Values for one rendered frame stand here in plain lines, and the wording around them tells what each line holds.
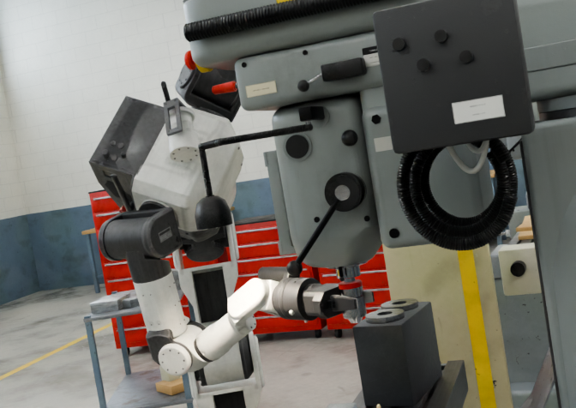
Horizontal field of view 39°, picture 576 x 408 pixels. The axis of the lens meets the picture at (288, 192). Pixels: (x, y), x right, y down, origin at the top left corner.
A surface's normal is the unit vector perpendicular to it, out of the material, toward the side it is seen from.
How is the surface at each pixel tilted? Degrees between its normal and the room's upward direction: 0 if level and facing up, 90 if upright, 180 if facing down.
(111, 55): 90
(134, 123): 58
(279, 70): 90
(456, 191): 90
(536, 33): 90
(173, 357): 101
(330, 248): 117
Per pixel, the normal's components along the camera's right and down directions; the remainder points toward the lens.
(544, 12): -0.32, 0.10
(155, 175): -0.04, -0.48
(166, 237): 0.87, -0.09
